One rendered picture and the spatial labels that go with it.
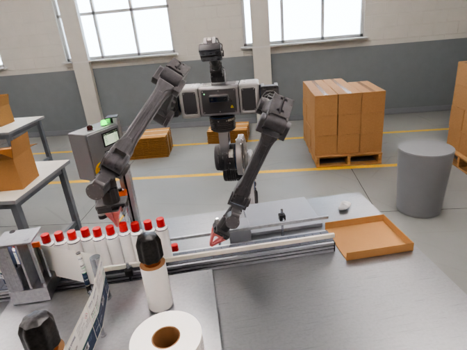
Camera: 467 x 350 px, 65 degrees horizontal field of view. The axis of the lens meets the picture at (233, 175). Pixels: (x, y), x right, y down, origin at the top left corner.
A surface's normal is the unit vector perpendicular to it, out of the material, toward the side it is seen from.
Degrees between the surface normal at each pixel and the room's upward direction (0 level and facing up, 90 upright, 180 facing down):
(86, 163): 90
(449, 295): 0
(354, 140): 90
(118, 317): 0
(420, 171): 94
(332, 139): 90
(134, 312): 0
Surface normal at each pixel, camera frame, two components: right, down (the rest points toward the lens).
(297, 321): -0.08, -0.92
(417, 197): -0.52, 0.44
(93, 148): 0.88, 0.11
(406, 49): -0.07, 0.40
